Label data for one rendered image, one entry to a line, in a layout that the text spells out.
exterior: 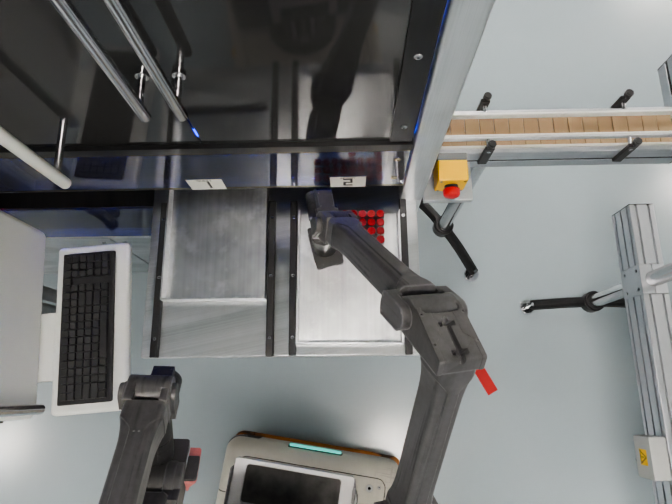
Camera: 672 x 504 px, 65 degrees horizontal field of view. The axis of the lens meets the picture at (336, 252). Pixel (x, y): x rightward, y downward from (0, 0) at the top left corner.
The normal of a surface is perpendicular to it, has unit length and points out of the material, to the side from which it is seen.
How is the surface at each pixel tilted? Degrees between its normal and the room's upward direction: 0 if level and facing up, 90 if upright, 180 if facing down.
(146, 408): 41
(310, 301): 0
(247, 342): 0
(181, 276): 0
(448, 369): 48
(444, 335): 31
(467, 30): 90
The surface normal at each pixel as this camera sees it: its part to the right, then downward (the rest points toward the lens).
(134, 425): 0.12, -0.81
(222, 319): -0.03, -0.25
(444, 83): 0.01, 0.97
